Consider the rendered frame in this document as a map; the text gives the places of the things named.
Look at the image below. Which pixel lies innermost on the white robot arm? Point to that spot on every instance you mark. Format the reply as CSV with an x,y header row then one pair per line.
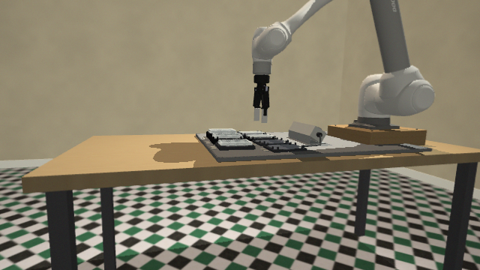
x,y
400,91

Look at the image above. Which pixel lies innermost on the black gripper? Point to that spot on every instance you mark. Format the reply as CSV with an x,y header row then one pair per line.
x,y
261,93

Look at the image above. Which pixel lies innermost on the white operator button panel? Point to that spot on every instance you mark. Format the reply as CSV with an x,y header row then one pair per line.
x,y
307,133

